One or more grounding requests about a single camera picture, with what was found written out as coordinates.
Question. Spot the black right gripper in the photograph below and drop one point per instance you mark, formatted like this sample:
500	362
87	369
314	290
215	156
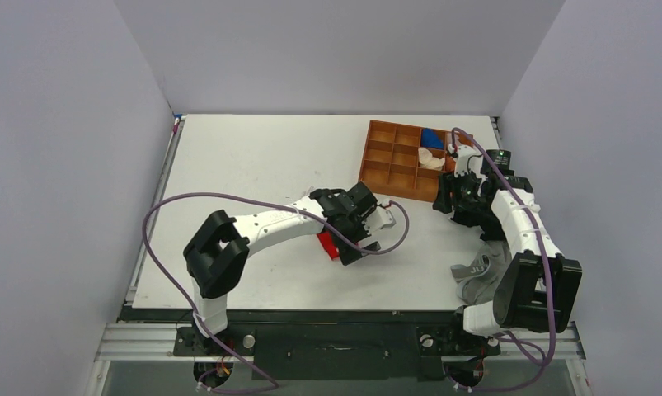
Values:
457	199

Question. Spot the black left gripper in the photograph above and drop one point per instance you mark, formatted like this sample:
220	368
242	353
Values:
348	252

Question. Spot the red underwear white trim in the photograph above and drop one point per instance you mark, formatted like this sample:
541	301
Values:
328	245

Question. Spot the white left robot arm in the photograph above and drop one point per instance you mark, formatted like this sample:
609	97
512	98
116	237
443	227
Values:
215	257

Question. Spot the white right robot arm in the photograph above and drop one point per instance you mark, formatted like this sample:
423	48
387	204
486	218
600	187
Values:
519	279

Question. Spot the black underwear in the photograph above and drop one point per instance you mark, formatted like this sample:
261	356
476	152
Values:
490	226

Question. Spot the cream rolled underwear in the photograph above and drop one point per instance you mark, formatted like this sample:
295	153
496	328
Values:
429	161

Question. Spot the blue rolled underwear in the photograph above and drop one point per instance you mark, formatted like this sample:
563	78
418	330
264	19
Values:
432	139

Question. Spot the grey underwear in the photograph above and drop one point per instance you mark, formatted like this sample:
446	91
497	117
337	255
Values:
477	282

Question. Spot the wooden compartment tray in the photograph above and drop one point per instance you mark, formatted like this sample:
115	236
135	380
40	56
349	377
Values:
389	163

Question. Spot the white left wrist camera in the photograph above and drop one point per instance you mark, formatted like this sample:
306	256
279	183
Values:
380	219

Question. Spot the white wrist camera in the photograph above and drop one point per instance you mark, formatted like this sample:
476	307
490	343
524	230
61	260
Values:
461	155
380	219

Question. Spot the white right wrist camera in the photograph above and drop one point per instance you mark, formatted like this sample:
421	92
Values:
461	155

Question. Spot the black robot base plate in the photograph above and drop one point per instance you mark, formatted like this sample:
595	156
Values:
329	345

